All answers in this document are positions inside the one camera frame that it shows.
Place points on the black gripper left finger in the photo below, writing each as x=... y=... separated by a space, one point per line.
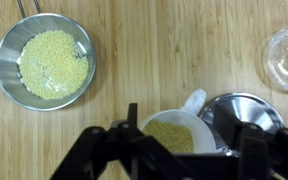
x=142 y=157

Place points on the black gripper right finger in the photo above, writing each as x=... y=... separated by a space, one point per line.
x=261 y=154

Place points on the small steel pan with grains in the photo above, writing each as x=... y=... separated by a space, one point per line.
x=47 y=61

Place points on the round metal pot lid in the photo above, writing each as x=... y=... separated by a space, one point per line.
x=247 y=108

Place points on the clear glass lid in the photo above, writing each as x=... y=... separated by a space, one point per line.
x=276 y=58

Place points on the white plastic cup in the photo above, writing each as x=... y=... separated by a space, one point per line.
x=202 y=137

